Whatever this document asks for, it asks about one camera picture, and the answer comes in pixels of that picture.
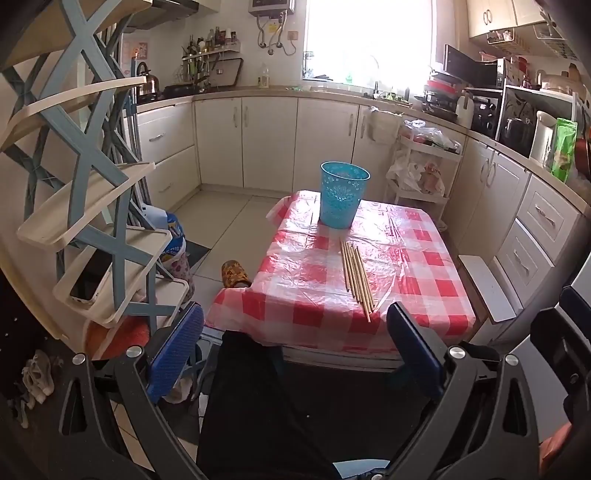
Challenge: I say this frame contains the white trolley cart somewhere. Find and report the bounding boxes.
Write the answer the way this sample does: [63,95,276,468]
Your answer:
[385,119,465,232]

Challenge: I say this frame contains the white plastic jug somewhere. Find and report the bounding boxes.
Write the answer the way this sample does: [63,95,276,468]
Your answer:
[455,95,475,130]

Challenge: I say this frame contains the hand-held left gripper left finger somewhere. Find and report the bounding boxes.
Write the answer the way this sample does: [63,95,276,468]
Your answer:
[44,302,206,480]

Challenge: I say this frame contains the wall spice rack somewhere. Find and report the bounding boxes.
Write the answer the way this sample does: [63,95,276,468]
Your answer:
[181,28,242,63]

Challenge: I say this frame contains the person's right hand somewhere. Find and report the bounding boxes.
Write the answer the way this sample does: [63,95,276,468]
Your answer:
[538,422,575,469]

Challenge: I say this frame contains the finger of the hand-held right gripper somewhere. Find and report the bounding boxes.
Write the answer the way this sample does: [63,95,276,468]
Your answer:
[560,285,591,320]
[530,308,591,416]

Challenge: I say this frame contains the clear plastic bag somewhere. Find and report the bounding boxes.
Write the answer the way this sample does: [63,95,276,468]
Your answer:
[404,119,462,153]

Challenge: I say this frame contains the green packet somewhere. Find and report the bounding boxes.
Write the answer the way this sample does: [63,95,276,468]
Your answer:
[551,117,579,183]

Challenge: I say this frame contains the range hood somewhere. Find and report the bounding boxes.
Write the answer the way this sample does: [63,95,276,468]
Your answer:
[124,0,199,28]

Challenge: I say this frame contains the wall water heater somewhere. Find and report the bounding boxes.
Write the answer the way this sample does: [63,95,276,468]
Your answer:
[248,0,296,18]

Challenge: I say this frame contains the white smartphone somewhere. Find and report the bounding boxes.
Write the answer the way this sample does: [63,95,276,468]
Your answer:
[69,249,116,305]

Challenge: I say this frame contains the blue printed plastic bag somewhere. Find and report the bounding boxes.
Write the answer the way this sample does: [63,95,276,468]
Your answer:
[157,210,190,282]

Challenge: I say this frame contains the cream kitchen base cabinets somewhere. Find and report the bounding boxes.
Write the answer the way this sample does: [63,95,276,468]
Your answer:
[122,85,591,333]

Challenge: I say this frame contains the stacked pots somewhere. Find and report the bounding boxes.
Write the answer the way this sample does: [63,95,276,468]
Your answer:
[422,78,462,121]

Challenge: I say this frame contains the black gas stove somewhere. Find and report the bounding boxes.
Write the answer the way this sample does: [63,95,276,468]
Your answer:
[164,82,211,97]

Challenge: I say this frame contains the black microwave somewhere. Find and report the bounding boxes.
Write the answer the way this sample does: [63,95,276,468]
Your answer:
[443,44,509,89]

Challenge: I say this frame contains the metal faucet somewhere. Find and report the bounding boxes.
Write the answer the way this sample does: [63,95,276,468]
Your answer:
[369,55,384,97]

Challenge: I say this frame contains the white wire rack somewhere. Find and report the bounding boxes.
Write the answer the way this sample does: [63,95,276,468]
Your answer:
[533,23,583,61]

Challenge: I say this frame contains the dark doormat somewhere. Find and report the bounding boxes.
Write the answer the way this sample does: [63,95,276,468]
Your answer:
[187,242,213,278]

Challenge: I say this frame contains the teal plastic basket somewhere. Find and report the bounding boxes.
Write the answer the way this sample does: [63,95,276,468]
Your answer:
[320,161,371,229]

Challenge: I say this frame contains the kitchen window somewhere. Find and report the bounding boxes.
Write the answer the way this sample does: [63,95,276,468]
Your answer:
[305,0,435,88]

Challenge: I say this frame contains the patterned slipper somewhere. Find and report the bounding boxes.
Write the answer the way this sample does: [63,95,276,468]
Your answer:
[221,260,253,289]

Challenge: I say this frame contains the cream wall cabinet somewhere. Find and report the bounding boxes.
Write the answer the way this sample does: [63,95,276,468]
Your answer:
[466,0,550,38]

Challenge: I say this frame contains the red checked tablecloth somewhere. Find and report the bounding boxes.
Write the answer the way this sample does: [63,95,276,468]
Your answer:
[205,189,476,356]

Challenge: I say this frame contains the orange cloth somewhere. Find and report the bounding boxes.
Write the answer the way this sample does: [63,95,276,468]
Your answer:
[85,318,153,361]

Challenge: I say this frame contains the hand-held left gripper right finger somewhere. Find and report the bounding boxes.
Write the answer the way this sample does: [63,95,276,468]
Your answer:
[387,302,548,480]

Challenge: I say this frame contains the large black oven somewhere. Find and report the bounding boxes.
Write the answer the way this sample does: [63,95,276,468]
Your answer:
[496,84,575,158]

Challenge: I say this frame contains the white plastic bag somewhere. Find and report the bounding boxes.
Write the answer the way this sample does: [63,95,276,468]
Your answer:
[387,157,423,192]

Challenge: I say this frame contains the white plastic stool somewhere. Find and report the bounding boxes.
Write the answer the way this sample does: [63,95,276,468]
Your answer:
[458,254,517,324]

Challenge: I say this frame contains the metal kettle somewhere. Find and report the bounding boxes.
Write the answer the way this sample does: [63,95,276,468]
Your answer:
[134,61,161,103]

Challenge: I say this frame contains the blue and cream shelf rack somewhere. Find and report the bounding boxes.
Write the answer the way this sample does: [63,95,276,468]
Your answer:
[0,0,195,365]

